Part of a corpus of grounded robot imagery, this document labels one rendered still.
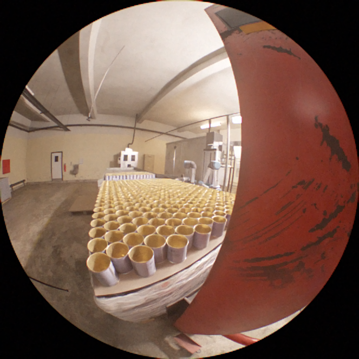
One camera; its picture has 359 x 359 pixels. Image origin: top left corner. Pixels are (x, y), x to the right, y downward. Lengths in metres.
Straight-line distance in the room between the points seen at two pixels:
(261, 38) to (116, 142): 8.15
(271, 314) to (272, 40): 0.26
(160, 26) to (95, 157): 7.65
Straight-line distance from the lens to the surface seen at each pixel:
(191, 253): 0.42
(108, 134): 8.26
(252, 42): 0.15
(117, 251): 0.38
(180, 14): 3.42
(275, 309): 0.15
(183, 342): 1.26
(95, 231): 0.45
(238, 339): 0.36
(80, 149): 8.40
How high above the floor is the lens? 1.44
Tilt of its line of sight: 9 degrees down
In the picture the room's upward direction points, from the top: 4 degrees clockwise
